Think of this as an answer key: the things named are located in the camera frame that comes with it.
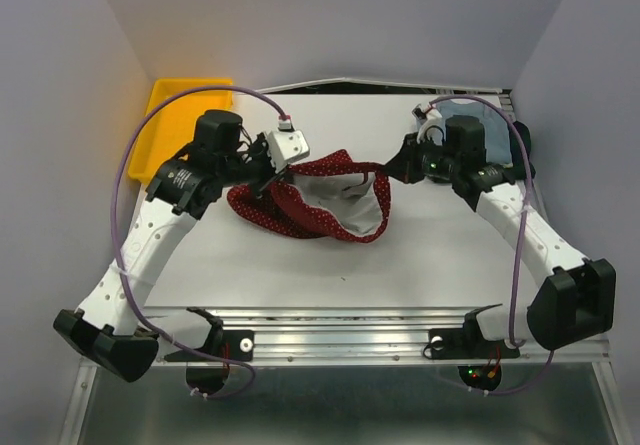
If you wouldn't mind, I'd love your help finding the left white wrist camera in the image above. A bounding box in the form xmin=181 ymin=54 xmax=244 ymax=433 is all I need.
xmin=266 ymin=130 xmax=310 ymax=173

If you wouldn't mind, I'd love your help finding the light blue folded skirt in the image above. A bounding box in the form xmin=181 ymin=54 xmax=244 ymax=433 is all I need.
xmin=419 ymin=99 xmax=512 ymax=165

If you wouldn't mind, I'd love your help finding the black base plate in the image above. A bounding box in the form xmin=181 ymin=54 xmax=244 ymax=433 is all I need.
xmin=422 ymin=328 xmax=520 ymax=393
xmin=162 ymin=329 xmax=256 ymax=400

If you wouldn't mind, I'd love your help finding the red polka dot skirt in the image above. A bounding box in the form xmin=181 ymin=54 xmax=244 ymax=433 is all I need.
xmin=227 ymin=149 xmax=391 ymax=244

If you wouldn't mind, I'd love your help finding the aluminium rail frame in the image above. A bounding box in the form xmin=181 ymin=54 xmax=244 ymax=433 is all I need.
xmin=59 ymin=82 xmax=621 ymax=445

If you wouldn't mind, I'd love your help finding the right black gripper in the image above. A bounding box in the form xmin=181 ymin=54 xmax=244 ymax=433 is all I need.
xmin=383 ymin=131 xmax=461 ymax=184

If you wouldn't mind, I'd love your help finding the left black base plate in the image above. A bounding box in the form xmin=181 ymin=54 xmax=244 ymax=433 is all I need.
xmin=162 ymin=329 xmax=256 ymax=400

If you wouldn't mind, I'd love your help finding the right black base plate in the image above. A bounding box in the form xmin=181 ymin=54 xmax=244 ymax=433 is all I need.
xmin=422 ymin=328 xmax=520 ymax=393

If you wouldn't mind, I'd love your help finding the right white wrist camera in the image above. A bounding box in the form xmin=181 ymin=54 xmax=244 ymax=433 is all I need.
xmin=412 ymin=105 xmax=444 ymax=143

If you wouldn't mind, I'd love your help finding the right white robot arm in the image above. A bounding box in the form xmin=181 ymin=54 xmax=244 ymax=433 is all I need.
xmin=384 ymin=110 xmax=616 ymax=355

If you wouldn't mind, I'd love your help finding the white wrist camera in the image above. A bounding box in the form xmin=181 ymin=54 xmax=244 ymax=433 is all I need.
xmin=266 ymin=130 xmax=310 ymax=173
xmin=412 ymin=105 xmax=444 ymax=143

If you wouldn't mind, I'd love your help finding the yellow plastic tray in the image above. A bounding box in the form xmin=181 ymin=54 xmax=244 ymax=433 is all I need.
xmin=127 ymin=78 xmax=233 ymax=186

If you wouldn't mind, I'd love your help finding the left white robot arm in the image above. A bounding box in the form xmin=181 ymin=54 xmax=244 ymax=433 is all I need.
xmin=53 ymin=110 xmax=309 ymax=382

